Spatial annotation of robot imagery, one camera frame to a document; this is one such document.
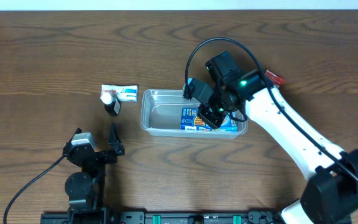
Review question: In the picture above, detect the dark bottle white cap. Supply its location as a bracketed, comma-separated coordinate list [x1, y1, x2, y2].
[100, 93, 121, 117]

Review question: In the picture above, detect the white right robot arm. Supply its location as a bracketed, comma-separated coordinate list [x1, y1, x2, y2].
[183, 52, 358, 223]

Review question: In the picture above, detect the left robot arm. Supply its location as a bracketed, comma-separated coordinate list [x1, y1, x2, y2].
[63, 124, 125, 223]

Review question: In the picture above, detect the red orange Panadol box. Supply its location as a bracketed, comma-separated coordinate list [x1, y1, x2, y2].
[265, 70, 285, 88]

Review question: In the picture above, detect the clear plastic container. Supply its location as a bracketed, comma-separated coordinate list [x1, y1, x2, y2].
[140, 89, 248, 139]

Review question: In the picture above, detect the blue Kool Fever box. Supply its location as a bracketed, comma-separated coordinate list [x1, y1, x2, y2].
[180, 108, 237, 131]

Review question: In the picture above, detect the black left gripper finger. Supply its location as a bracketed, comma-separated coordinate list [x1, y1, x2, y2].
[65, 128, 82, 147]
[108, 123, 125, 156]

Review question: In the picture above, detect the white Panadol box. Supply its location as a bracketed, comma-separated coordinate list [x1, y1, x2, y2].
[100, 84, 139, 104]

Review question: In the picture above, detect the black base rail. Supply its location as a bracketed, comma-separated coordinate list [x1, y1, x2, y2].
[40, 211, 284, 224]

